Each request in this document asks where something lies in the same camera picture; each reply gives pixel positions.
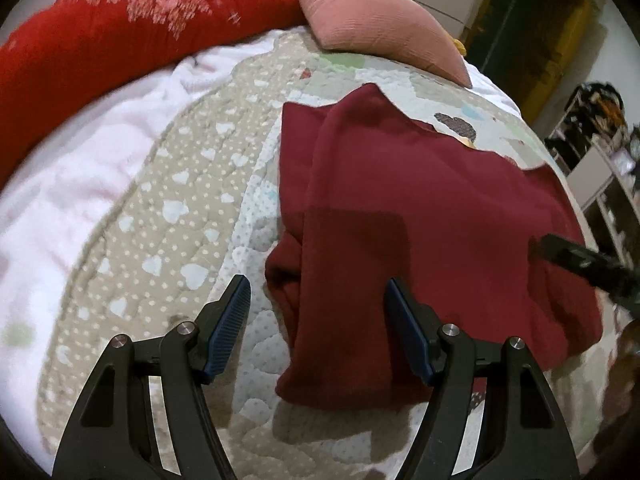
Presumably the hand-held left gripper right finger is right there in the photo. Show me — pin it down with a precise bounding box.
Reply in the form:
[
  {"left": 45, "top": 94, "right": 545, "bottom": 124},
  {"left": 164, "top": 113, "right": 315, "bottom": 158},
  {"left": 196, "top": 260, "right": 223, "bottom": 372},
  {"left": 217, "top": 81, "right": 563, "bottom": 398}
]
[{"left": 385, "top": 277, "right": 581, "bottom": 480}]

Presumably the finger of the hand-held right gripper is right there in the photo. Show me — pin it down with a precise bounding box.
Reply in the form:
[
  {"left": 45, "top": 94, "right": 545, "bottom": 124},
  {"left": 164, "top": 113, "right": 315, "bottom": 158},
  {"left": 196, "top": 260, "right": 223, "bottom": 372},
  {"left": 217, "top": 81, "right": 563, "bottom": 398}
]
[{"left": 529, "top": 232, "right": 640, "bottom": 312}]

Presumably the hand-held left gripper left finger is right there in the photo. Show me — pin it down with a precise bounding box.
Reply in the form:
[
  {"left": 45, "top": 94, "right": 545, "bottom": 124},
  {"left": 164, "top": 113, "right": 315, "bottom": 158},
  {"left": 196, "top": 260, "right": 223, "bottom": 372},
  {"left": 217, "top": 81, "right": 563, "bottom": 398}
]
[{"left": 52, "top": 275, "right": 252, "bottom": 480}]

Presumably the maroon sweater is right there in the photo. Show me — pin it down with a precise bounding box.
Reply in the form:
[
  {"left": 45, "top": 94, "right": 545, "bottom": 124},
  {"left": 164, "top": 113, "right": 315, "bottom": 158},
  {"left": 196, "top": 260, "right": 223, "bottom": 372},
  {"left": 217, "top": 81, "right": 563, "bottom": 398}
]
[{"left": 264, "top": 82, "right": 605, "bottom": 411}]

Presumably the beige quilted bedspread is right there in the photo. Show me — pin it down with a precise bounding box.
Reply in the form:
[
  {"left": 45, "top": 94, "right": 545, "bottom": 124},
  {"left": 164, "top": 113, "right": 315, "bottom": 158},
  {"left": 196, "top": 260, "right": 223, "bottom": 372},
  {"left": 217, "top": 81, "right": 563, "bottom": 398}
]
[{"left": 37, "top": 27, "right": 617, "bottom": 480}]

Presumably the cluttered storage shelf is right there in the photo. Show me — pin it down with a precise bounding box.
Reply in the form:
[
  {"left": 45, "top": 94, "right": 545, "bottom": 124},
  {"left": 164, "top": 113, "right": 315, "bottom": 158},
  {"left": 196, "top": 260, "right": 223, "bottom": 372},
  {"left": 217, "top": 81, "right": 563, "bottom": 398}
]
[{"left": 545, "top": 80, "right": 640, "bottom": 281}]

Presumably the white fleece blanket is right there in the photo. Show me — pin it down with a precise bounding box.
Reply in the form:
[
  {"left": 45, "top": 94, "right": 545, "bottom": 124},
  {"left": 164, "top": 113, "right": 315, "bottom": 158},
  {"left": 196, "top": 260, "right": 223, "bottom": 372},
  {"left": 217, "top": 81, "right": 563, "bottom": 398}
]
[{"left": 0, "top": 30, "right": 282, "bottom": 467}]

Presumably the yellow and green door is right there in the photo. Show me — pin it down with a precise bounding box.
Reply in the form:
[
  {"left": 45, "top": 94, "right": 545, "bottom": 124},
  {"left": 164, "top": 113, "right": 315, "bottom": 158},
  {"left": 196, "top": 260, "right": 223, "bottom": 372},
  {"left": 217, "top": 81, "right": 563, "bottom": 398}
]
[{"left": 460, "top": 0, "right": 601, "bottom": 127}]

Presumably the red floral quilt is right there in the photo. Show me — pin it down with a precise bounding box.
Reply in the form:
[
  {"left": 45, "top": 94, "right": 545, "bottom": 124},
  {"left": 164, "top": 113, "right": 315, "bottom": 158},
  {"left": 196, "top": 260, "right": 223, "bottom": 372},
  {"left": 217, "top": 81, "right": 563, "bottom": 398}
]
[{"left": 0, "top": 0, "right": 307, "bottom": 187}]

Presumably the pink corduroy pillow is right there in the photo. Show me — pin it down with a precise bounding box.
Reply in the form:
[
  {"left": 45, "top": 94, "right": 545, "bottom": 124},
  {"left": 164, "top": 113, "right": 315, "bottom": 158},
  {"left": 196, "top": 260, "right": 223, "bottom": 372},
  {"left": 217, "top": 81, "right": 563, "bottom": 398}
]
[{"left": 286, "top": 0, "right": 472, "bottom": 88}]

